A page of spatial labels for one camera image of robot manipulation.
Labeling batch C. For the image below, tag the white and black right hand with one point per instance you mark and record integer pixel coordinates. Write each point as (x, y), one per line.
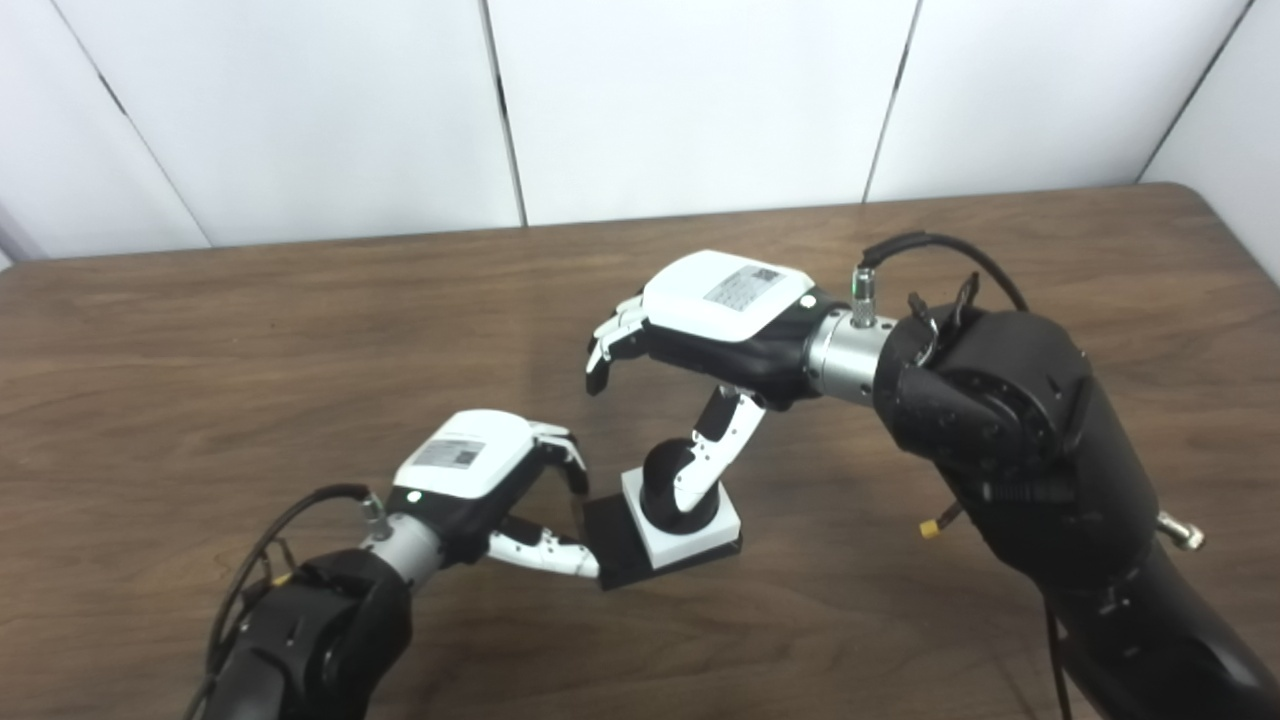
(720, 300)

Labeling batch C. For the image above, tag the white and black left hand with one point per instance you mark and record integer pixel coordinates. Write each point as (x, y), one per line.
(460, 455)

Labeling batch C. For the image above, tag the black peg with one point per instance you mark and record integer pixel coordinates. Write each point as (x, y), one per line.
(615, 545)

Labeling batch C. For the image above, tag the white square piece with hole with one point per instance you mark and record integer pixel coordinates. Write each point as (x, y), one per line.
(690, 545)

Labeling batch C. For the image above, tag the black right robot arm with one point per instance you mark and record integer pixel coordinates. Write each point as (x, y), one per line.
(1040, 440)

